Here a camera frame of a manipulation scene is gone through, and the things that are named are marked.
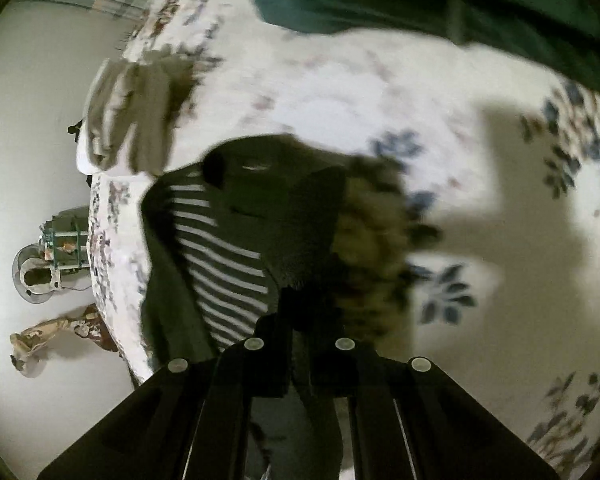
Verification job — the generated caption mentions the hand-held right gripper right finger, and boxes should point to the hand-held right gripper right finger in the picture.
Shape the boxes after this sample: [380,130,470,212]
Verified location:
[310,332,561,480]

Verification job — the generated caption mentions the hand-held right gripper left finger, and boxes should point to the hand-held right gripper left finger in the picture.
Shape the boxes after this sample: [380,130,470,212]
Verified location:
[37,310,294,480]

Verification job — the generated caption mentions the dark garment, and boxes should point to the dark garment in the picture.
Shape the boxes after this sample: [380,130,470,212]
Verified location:
[200,132,348,341]

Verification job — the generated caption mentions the light folded clothes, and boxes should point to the light folded clothes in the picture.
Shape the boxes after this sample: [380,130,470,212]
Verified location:
[82,52,201,177]

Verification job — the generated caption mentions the leopard print garment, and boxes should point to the leopard print garment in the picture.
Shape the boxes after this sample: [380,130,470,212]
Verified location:
[330,155,443,356]

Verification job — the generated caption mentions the brown patterned cloth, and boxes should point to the brown patterned cloth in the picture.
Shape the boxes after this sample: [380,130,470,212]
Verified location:
[9,304,121,378]

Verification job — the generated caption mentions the small green rack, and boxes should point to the small green rack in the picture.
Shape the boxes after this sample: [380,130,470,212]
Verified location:
[39,207,91,273]

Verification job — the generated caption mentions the floor fan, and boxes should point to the floor fan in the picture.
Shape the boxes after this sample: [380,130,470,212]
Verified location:
[12,244,63,306]

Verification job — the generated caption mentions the floral sheet bed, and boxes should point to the floral sheet bed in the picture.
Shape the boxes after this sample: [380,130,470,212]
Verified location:
[75,0,600,480]

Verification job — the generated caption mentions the dark green blanket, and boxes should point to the dark green blanket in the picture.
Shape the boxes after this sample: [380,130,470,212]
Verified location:
[190,0,600,103]

